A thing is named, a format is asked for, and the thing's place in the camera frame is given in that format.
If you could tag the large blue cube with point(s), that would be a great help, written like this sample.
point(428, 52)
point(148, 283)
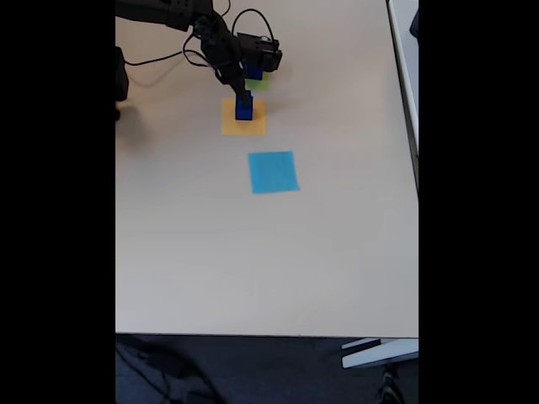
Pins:
point(243, 113)

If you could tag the largest blue cube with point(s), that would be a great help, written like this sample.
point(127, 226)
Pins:
point(254, 72)

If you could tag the green paper square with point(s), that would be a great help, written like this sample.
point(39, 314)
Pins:
point(259, 84)

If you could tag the orange paper square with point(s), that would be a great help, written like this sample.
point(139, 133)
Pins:
point(229, 126)

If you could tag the light blue paper square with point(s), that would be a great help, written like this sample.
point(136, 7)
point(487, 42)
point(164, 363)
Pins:
point(273, 172)

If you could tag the white side desk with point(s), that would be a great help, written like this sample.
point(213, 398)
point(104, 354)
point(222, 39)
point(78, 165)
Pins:
point(406, 63)

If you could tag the dark blue object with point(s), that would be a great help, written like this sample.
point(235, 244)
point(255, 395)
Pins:
point(415, 23)

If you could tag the white table foot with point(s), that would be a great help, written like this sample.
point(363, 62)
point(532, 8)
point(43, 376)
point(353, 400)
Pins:
point(379, 353)

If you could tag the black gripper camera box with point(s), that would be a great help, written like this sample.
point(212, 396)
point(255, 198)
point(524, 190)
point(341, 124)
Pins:
point(261, 52)

